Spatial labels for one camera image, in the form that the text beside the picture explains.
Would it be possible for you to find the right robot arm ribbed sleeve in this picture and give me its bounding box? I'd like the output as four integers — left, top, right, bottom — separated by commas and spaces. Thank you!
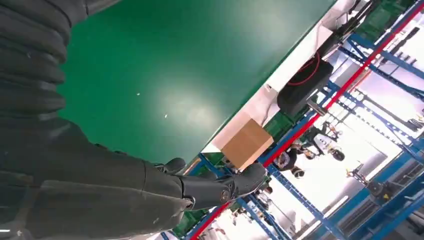
0, 0, 123, 122

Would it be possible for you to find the green plastic crate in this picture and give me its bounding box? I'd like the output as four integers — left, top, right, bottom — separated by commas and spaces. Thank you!
264, 105, 311, 140
356, 0, 415, 42
172, 209, 204, 238

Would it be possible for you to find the blue metal rack frame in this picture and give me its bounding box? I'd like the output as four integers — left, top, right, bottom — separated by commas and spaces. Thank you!
158, 0, 424, 240

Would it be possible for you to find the black box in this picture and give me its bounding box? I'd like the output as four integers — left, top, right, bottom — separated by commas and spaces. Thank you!
276, 58, 334, 117

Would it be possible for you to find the blue steel column structure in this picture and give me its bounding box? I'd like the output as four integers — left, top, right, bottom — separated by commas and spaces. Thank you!
298, 142, 424, 240

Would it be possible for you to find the person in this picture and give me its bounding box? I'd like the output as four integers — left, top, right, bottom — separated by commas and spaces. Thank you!
255, 185, 275, 206
274, 144, 306, 180

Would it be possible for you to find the brown cardboard box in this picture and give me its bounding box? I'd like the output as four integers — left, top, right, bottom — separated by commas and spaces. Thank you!
221, 118, 275, 170

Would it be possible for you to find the red cable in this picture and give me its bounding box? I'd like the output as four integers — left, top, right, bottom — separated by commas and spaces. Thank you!
286, 51, 321, 87

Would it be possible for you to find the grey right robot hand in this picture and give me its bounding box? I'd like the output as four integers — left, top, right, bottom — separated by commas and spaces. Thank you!
0, 115, 268, 240

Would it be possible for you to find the black machine with yellow label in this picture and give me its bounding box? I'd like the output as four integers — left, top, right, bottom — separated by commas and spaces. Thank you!
365, 180, 398, 205

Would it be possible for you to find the red metal bar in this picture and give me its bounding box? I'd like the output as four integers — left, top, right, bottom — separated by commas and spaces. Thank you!
188, 1, 424, 240

